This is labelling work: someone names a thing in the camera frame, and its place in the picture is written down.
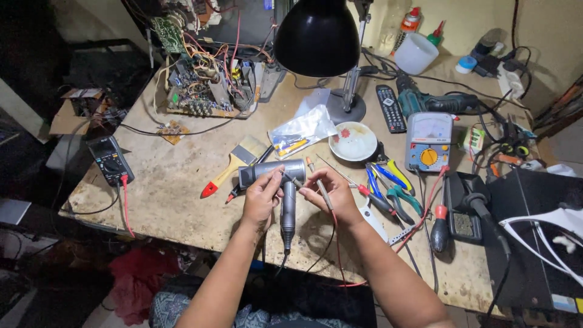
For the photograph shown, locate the black desk lamp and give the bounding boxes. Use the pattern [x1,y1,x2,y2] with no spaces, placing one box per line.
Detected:
[273,0,380,125]

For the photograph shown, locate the black soldering iron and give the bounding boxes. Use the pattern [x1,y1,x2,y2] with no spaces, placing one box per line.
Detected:
[462,191,513,257]

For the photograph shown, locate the black remote control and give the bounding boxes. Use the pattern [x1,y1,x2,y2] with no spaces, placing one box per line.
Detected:
[376,85,407,134]

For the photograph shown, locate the blue and yellow pliers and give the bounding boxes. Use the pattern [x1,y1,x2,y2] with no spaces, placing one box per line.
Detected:
[369,155,416,196]

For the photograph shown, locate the person's left hand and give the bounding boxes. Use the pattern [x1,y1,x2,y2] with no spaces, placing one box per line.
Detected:
[240,165,286,228]

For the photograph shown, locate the white plastic cup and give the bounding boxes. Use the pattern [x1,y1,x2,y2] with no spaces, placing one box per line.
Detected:
[394,33,440,76]

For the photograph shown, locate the clear plastic zip bag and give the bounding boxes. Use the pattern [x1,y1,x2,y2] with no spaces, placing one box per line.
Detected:
[268,89,338,160]

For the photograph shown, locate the wooden paint brush red tip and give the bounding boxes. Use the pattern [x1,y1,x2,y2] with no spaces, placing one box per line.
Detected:
[201,135,269,199]

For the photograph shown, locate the grey probe with orange tip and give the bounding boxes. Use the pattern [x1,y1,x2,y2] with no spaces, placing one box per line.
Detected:
[305,157,336,212]

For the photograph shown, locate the thin red handled screwdriver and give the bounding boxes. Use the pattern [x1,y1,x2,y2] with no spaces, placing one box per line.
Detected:
[315,154,372,197]

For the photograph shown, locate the small brown circuit board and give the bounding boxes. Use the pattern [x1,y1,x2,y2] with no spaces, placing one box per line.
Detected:
[157,120,191,146]

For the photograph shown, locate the person's patterned clothing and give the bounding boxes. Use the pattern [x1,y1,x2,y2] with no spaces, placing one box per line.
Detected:
[149,292,365,328]

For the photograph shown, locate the person's right hand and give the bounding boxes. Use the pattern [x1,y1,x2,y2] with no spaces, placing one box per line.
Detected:
[298,166,365,228]

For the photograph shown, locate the black pen with red end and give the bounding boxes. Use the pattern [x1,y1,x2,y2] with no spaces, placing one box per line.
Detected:
[225,146,274,204]

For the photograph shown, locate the black soldering iron stand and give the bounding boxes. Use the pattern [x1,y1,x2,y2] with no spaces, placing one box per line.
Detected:
[444,172,491,242]

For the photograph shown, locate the red cloth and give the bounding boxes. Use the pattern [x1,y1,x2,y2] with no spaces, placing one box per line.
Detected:
[108,248,181,327]

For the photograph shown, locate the opened television set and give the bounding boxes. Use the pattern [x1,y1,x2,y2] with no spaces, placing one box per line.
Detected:
[122,0,292,57]

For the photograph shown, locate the cardboard box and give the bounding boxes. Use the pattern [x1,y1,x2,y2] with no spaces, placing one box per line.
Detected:
[49,88,110,136]

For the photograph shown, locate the blue handled pliers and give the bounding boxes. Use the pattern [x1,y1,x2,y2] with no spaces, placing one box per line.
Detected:
[364,164,398,216]

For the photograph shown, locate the black appliance box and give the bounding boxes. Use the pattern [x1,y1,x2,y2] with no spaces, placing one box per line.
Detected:
[482,169,583,316]

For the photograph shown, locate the grey hair dryer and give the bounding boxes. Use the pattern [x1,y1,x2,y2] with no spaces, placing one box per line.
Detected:
[238,159,308,256]

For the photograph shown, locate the teal electric drill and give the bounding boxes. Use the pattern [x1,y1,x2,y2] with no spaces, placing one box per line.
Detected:
[395,74,480,120]

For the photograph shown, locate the teal handled pliers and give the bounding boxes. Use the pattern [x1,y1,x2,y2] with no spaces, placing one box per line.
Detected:
[386,184,424,226]

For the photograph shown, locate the red analog meter lead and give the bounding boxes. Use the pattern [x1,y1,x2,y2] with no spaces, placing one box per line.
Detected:
[394,165,451,254]

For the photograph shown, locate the small green and white box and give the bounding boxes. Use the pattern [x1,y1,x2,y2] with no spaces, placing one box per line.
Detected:
[462,127,487,156]

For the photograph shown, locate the white bowl with red flower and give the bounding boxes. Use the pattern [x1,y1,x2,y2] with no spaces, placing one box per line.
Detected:
[328,121,378,162]

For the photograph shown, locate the black and red screwdriver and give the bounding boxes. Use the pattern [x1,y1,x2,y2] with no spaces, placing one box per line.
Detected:
[430,175,451,254]

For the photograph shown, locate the spray can with red cap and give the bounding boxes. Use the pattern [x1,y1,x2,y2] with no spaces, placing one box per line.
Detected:
[391,6,422,56]

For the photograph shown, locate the white plastic piece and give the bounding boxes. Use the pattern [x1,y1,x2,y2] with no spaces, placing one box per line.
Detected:
[359,205,389,244]

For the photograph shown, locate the exposed electronics chassis board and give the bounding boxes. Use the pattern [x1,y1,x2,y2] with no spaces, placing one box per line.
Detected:
[165,46,263,120]

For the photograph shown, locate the black digital multimeter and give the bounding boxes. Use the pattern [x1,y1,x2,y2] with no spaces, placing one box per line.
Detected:
[87,135,135,187]

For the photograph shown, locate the white power strip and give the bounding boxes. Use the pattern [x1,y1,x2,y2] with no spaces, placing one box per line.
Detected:
[496,61,526,101]

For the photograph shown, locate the green bottle with red nozzle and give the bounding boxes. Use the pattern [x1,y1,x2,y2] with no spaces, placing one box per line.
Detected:
[427,20,446,47]

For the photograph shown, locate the red multimeter lead wire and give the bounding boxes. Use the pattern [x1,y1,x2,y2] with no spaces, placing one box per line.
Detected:
[119,175,137,239]

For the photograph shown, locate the white plastic frame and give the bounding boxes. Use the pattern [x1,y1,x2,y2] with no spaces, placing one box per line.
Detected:
[499,207,583,289]

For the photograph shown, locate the grey plug strip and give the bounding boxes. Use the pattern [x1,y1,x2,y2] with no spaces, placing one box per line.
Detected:
[258,61,288,104]

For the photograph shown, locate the black power adapter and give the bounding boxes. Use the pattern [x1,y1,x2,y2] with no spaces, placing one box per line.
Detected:
[471,52,503,78]

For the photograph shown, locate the grey analog multimeter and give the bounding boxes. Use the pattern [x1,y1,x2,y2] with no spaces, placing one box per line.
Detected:
[404,112,454,173]

